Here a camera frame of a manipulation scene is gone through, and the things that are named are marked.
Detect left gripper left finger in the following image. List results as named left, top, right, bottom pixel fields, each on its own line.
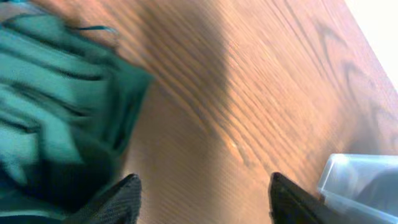
left=63, top=174, right=142, bottom=224

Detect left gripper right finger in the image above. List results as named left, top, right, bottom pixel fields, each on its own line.
left=269, top=172, right=345, bottom=224

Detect green cloth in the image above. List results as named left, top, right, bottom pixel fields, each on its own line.
left=1, top=14, right=152, bottom=223

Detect clear plastic storage bin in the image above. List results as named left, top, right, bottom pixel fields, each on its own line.
left=317, top=154, right=397, bottom=223

